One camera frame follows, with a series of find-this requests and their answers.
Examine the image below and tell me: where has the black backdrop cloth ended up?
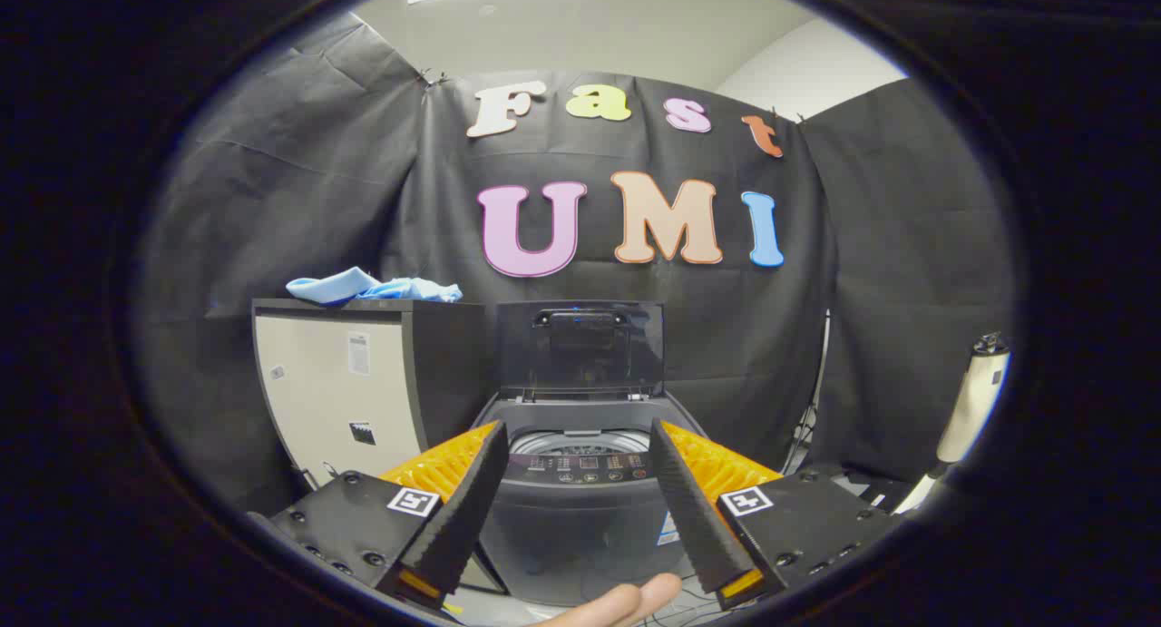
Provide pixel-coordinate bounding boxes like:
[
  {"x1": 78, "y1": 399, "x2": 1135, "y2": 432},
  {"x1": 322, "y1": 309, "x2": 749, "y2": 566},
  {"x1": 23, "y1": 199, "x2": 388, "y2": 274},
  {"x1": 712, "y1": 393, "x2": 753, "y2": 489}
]
[{"x1": 136, "y1": 15, "x2": 1017, "y2": 510}]

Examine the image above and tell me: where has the metal tripod stand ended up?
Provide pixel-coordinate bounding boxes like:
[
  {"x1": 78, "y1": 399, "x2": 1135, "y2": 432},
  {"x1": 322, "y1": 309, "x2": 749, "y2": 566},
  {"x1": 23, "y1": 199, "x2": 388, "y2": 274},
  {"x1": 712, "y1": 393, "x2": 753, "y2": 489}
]
[{"x1": 782, "y1": 309, "x2": 831, "y2": 474}]

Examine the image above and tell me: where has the grey washing machine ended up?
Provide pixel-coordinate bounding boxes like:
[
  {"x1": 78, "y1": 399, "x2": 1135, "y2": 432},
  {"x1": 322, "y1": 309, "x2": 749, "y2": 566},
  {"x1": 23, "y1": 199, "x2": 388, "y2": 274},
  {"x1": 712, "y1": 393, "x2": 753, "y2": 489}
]
[{"x1": 472, "y1": 389, "x2": 717, "y2": 607}]

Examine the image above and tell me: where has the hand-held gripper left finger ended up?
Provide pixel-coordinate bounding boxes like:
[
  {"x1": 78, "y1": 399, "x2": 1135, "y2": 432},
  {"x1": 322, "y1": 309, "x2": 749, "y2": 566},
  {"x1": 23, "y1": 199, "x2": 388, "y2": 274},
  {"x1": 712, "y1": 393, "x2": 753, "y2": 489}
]
[{"x1": 249, "y1": 418, "x2": 511, "y2": 614}]

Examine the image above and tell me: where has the light blue button shirt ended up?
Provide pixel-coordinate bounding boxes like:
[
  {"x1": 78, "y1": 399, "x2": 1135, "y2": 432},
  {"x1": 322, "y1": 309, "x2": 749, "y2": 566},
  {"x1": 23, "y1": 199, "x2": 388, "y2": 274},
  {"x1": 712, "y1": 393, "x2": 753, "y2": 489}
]
[{"x1": 286, "y1": 266, "x2": 463, "y2": 306}]

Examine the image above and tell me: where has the beige cabinet with dark top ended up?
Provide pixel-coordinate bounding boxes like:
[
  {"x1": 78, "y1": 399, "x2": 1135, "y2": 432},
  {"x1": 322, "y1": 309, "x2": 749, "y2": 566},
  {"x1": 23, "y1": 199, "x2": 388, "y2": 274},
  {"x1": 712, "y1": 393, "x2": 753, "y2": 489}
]
[{"x1": 251, "y1": 298, "x2": 509, "y2": 596}]

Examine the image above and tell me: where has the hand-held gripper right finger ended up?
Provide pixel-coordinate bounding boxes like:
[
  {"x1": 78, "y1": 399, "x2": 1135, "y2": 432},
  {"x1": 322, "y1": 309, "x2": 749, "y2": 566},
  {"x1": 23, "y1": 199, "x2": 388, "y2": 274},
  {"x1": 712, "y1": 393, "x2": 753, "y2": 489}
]
[{"x1": 648, "y1": 416, "x2": 908, "y2": 612}]

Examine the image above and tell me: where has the black floor cable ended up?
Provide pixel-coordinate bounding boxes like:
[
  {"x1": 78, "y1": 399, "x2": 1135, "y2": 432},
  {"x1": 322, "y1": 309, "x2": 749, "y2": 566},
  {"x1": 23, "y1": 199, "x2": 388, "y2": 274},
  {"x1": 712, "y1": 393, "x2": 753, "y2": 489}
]
[{"x1": 635, "y1": 580, "x2": 727, "y2": 627}]

